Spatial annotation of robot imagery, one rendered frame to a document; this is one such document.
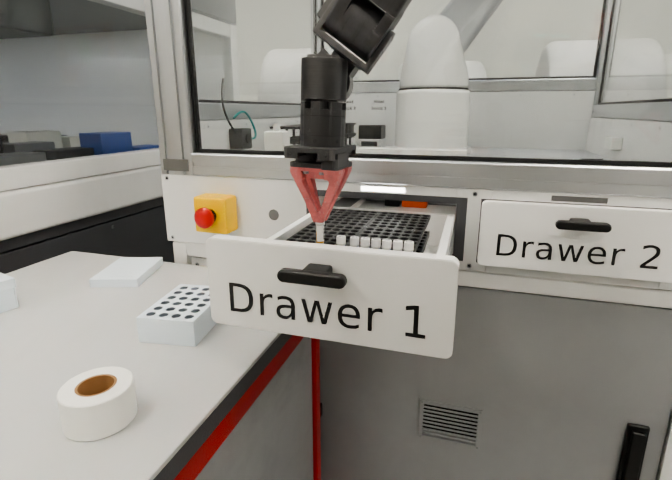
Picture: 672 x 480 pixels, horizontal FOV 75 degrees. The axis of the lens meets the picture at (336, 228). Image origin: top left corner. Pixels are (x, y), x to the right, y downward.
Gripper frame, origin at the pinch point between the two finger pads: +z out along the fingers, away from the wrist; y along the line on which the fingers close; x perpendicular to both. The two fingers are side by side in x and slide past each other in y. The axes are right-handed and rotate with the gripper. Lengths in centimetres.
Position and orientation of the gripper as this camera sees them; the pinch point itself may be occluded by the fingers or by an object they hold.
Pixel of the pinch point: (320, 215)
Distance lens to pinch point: 58.8
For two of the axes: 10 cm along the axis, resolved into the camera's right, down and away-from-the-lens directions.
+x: 9.5, 1.1, -2.8
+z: -0.4, 9.7, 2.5
